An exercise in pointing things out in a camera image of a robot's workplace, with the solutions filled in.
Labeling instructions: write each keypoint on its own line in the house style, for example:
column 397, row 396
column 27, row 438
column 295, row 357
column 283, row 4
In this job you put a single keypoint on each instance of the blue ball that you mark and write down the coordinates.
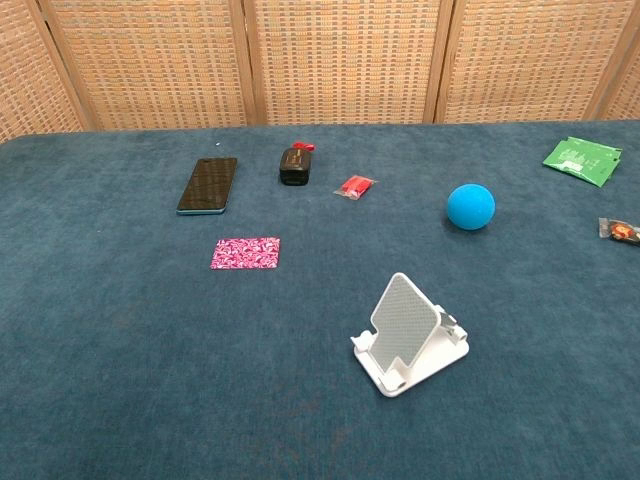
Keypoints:
column 471, row 207

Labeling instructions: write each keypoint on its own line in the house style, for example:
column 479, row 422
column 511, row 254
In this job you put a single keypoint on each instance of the orange wrapped candy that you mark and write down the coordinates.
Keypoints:
column 622, row 231

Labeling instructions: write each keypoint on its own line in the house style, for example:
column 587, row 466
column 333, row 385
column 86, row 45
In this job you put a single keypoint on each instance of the woven wooden folding screen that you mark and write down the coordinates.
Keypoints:
column 350, row 60

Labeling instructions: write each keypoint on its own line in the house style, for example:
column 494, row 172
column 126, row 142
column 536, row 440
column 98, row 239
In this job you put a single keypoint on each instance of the pink patterned card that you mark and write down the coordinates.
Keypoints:
column 245, row 253

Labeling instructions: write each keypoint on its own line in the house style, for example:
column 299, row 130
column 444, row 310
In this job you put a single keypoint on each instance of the red item in clear packet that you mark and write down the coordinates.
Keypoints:
column 355, row 186

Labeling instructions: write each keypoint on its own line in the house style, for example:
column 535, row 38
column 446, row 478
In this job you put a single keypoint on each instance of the green printed packet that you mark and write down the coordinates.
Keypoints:
column 580, row 160

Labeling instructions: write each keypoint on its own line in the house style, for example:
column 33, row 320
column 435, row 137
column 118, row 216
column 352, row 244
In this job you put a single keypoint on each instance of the black smartphone with blue case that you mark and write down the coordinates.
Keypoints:
column 207, row 185

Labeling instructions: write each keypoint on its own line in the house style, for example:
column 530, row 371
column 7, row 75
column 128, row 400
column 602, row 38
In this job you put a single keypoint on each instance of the white folding phone stand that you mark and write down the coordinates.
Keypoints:
column 405, row 325

